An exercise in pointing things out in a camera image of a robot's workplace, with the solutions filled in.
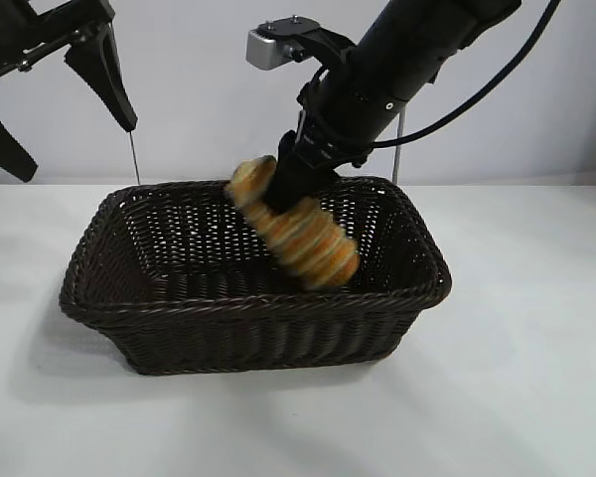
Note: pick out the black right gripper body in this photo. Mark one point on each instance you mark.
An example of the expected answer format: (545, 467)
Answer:
(352, 99)

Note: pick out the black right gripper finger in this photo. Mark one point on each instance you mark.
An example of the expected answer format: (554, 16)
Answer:
(328, 183)
(288, 184)

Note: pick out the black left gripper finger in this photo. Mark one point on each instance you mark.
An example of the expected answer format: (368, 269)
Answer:
(104, 69)
(5, 149)

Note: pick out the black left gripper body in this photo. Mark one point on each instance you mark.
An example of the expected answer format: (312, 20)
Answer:
(30, 30)

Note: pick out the long striped twisted bread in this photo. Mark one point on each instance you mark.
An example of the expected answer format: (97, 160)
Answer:
(318, 248)

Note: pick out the dark brown wicker basket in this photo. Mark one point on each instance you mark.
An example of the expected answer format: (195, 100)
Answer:
(228, 338)

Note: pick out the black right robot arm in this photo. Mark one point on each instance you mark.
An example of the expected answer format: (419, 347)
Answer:
(427, 40)

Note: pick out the thick grey background pole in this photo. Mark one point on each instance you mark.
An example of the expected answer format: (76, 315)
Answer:
(396, 164)

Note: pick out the thin grey background rod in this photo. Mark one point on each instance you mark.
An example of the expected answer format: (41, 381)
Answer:
(134, 159)

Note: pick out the black right camera bracket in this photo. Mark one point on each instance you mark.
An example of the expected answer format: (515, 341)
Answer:
(298, 25)

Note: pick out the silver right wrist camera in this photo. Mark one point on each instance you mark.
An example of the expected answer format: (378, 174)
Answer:
(265, 47)

